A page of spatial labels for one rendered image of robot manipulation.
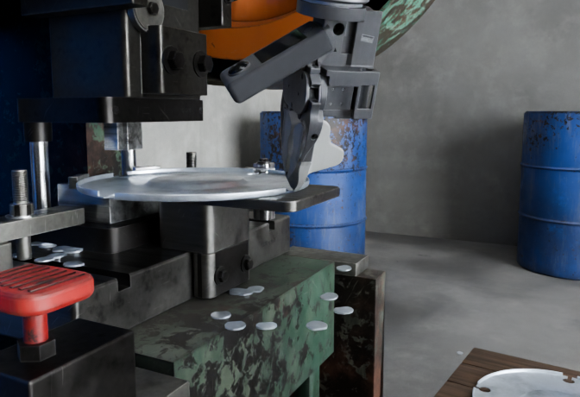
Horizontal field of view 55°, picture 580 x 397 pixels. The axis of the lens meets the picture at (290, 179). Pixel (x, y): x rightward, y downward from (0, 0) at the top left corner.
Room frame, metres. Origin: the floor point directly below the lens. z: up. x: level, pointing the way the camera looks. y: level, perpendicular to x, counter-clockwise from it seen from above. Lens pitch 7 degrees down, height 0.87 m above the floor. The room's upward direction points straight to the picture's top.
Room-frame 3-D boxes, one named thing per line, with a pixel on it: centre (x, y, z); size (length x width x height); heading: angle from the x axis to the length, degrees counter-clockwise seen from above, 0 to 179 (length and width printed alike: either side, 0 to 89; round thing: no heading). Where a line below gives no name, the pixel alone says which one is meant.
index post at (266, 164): (0.87, 0.04, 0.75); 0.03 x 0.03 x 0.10; 63
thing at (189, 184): (0.71, 0.12, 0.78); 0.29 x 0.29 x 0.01
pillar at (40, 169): (0.72, 0.33, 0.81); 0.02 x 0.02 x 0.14
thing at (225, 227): (0.69, 0.08, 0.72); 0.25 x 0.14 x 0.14; 63
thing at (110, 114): (0.77, 0.24, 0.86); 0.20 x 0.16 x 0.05; 153
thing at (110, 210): (0.77, 0.23, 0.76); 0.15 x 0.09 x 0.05; 153
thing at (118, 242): (0.77, 0.24, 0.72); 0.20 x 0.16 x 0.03; 153
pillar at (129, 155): (0.87, 0.25, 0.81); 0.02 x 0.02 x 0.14
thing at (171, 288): (0.77, 0.23, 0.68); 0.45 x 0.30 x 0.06; 153
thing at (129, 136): (0.76, 0.22, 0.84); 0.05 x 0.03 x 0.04; 153
